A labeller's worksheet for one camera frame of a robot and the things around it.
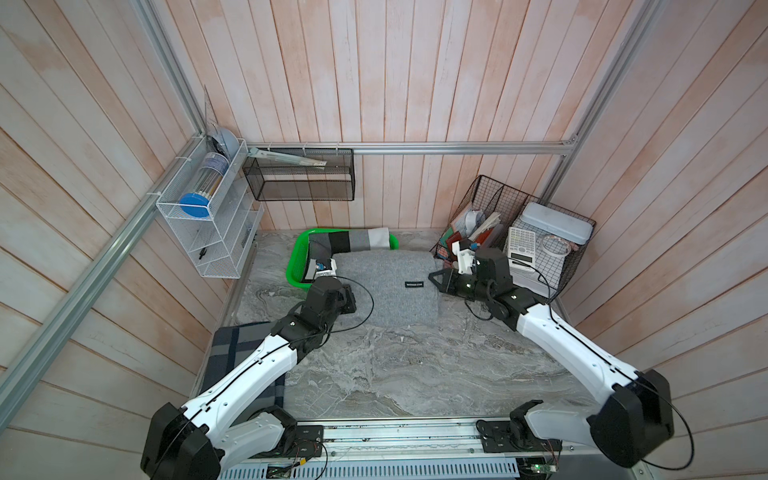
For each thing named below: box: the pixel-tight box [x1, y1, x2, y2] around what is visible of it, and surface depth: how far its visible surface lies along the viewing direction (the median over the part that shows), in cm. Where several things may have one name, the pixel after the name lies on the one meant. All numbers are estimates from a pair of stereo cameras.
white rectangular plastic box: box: [520, 202, 594, 245], surface depth 94 cm
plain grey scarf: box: [332, 249, 439, 327], surface depth 80 cm
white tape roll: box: [541, 235, 571, 258], surface depth 90 cm
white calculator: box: [508, 227, 536, 267], surface depth 88 cm
